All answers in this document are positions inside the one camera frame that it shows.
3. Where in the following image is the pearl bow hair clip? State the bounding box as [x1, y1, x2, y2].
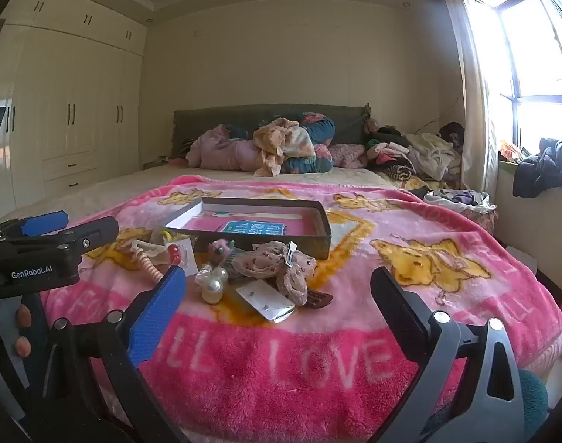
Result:
[195, 263, 229, 305]

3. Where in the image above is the silver earring packet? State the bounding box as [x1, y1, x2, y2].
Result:
[236, 279, 296, 325]

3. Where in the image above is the orange cloth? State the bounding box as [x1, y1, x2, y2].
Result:
[500, 141, 524, 162]

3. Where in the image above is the pink spiral hair tie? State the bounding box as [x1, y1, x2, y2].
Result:
[130, 240, 164, 284]

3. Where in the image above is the pink fuzzy cloth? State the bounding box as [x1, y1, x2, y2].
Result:
[329, 144, 369, 169]

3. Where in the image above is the peach floral cloth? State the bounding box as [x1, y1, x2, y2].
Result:
[253, 119, 316, 177]

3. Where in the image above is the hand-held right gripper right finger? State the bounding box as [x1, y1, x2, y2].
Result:
[370, 267, 526, 443]

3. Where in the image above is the window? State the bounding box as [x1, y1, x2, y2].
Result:
[461, 0, 562, 158]

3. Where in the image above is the pink printed blanket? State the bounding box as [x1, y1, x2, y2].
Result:
[41, 174, 562, 443]

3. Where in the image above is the pink pom hair tie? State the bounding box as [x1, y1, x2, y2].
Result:
[207, 239, 235, 264]

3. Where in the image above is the dark blue floral pillow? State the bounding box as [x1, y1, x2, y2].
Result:
[281, 113, 336, 174]

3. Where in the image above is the beige curtain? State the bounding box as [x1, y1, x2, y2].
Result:
[440, 0, 498, 204]

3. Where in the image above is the dark jacket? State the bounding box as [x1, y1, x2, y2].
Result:
[512, 136, 562, 198]

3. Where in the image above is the brown hair clip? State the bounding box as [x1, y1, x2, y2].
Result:
[306, 288, 334, 309]

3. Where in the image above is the person's left hand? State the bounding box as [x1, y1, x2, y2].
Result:
[13, 305, 33, 358]

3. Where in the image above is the blue card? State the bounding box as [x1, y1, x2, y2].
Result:
[221, 220, 286, 237]

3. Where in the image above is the teal fuzzy cloth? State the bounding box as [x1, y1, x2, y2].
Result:
[516, 369, 549, 443]

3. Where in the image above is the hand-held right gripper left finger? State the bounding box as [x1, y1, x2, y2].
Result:
[45, 265, 189, 443]

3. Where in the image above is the floral fabric scrunchie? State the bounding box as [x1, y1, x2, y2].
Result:
[231, 240, 317, 306]

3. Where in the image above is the pink quilt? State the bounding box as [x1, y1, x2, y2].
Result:
[186, 124, 263, 171]

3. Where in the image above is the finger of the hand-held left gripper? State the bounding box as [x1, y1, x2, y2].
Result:
[54, 216, 120, 261]
[0, 211, 70, 246]

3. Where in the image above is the pile of clothes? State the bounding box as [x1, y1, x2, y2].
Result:
[366, 122, 466, 181]

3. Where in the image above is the dark green headboard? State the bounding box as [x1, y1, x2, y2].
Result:
[172, 104, 371, 160]

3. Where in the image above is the dark cardboard box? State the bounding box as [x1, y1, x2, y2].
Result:
[163, 197, 332, 260]

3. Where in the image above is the bed with beige sheet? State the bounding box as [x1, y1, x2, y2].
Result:
[0, 164, 562, 379]

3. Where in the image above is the cream wardrobe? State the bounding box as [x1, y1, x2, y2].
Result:
[0, 0, 147, 213]

